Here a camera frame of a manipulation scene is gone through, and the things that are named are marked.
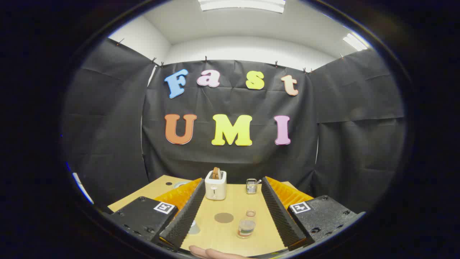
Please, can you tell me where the white toaster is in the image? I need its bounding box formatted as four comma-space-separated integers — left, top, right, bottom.
205, 171, 227, 200

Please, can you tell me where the wooden table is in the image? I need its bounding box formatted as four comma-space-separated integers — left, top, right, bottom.
108, 175, 299, 256

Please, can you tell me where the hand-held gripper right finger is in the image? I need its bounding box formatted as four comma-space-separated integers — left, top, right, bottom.
261, 176, 366, 251

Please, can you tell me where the clear plastic juice bottle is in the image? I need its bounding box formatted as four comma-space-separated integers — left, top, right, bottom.
236, 210, 257, 239

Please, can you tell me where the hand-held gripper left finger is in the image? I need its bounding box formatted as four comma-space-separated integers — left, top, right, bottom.
108, 178, 205, 252

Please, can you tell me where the ceiling light panel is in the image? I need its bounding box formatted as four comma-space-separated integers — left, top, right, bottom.
342, 33, 369, 51
198, 0, 286, 14

